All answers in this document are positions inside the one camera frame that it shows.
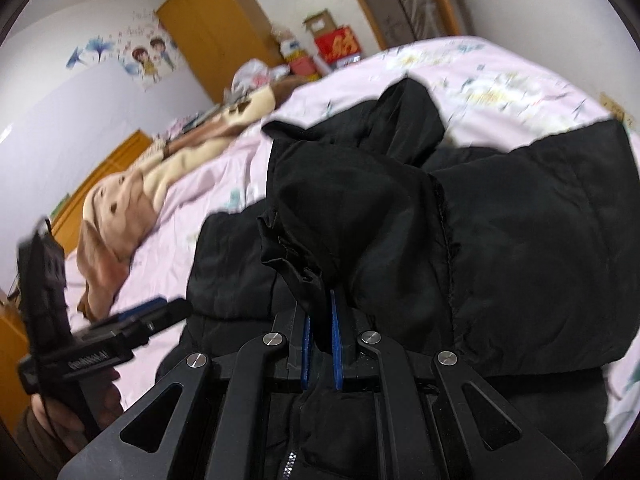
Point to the wooden wardrobe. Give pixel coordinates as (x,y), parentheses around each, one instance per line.
(220,25)

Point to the cardboard box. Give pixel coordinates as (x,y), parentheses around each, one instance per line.
(320,22)

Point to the person's left forearm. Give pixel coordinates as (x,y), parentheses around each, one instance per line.
(35,442)

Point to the beige brown spotted blanket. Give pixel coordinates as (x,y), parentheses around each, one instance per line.
(150,190)

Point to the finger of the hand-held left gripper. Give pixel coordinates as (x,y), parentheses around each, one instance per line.
(165,312)

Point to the small pink red box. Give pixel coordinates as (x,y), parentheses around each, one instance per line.
(301,66)

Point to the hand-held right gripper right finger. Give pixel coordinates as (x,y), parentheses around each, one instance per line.
(336,345)

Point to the large red gift box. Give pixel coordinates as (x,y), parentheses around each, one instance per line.
(337,42)

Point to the pink floral bed sheet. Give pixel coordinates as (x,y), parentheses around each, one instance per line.
(500,85)

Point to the wooden headboard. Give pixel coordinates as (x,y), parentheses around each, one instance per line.
(105,165)

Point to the person's left hand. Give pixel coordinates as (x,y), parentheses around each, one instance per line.
(107,400)

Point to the white plastic bag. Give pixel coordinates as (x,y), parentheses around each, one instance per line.
(255,75)

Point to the cartoon wall sticker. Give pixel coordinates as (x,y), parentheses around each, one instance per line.
(145,57)

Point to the black padded jacket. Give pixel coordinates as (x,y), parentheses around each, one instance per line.
(525,250)

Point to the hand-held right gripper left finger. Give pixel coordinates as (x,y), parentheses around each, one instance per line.
(306,355)

